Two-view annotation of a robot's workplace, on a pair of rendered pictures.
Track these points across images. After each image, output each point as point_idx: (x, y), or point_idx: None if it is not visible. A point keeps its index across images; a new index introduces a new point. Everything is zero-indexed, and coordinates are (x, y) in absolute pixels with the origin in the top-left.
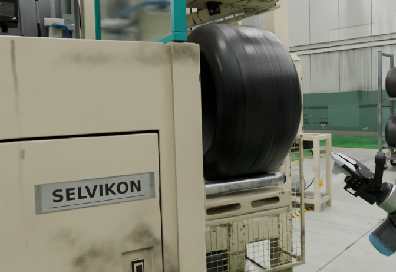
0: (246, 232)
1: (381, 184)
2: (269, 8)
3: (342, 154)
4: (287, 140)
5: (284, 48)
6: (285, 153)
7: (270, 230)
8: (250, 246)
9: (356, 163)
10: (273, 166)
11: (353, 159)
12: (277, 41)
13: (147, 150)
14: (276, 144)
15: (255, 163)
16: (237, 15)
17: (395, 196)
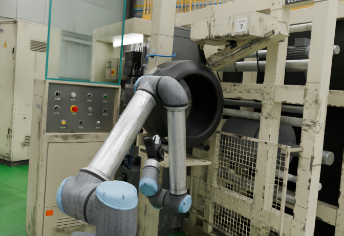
0: (263, 216)
1: (147, 156)
2: (269, 36)
3: (157, 136)
4: (151, 123)
5: (163, 74)
6: (156, 131)
7: (253, 215)
8: (238, 217)
9: (156, 144)
10: (161, 138)
11: (160, 141)
12: (164, 70)
13: (41, 100)
14: (149, 124)
15: (151, 133)
16: (245, 46)
17: (143, 164)
